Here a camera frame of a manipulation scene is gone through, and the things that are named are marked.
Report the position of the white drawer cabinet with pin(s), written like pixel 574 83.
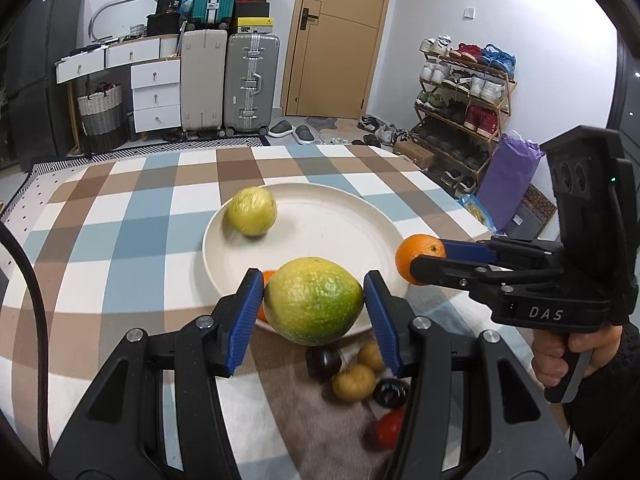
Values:
pixel 155 95

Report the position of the large green citrus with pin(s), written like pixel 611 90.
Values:
pixel 312 300

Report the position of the dark grey fridge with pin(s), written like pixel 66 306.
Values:
pixel 35 70

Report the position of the white round plate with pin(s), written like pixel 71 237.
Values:
pixel 320 220

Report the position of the blue yellow packet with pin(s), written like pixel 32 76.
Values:
pixel 475 210

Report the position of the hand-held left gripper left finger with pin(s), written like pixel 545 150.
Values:
pixel 247 310

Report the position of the wooden door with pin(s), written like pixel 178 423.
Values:
pixel 330 35

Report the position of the grey slipper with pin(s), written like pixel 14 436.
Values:
pixel 281 128
pixel 302 134

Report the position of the black printed bag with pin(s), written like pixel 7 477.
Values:
pixel 170 2

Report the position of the small brown fruit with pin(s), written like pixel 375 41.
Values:
pixel 371 355
pixel 354 382

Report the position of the loose shoes pile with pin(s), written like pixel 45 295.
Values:
pixel 382 132

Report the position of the curved metal hoop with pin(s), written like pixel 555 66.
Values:
pixel 107 4

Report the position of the small orange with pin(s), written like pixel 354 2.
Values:
pixel 269 276
pixel 420 247

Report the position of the checked tablecloth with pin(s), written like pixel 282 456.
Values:
pixel 125 240

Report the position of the woven laundry basket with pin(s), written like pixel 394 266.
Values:
pixel 100 110

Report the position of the wooden shoe rack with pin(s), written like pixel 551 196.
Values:
pixel 505 91

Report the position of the yellow-green round fruit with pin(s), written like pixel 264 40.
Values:
pixel 252 211

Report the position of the person's right forearm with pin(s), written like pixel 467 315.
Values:
pixel 610 410

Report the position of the black storage box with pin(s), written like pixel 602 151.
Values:
pixel 162 25

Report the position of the shoe rack with shoes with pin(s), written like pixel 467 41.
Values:
pixel 475 85

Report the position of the person's right hand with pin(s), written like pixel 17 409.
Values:
pixel 547 360

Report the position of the dark purple plum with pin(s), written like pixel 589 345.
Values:
pixel 324 362
pixel 390 392

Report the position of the grey suitcase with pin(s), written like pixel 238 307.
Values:
pixel 251 80

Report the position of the plain black shoe box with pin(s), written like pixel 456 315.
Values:
pixel 251 11

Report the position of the cardboard box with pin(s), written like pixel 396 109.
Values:
pixel 415 153

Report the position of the beige suitcase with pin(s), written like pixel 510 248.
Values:
pixel 202 80

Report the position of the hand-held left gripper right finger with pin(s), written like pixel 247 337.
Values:
pixel 380 315

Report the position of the red tomato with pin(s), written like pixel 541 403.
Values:
pixel 390 427

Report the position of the grey floor cloth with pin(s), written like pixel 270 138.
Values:
pixel 322 122

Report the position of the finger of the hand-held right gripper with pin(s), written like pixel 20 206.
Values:
pixel 465 251
pixel 440 270

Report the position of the purple bag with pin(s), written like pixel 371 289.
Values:
pixel 507 175

